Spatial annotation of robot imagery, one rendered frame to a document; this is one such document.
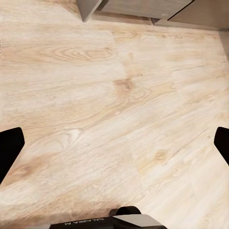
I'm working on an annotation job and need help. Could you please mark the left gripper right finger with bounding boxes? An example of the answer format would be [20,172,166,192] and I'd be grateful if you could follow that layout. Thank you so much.
[214,127,229,165]

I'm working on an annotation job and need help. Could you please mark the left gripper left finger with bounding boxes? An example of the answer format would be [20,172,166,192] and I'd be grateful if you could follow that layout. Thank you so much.
[0,127,25,184]

